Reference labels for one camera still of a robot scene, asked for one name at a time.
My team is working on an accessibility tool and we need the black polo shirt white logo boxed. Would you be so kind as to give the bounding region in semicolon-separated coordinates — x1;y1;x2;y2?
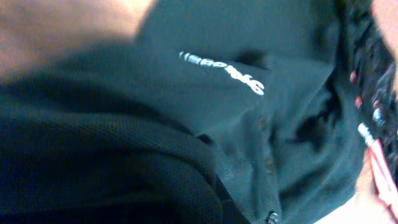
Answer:
1;1;373;223

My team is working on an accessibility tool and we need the black patterned orange line garment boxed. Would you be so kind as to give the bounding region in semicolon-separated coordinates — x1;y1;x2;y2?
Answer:
342;0;397;176

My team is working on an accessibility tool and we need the red garment white lettering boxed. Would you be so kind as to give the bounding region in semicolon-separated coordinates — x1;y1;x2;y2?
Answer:
348;0;398;224

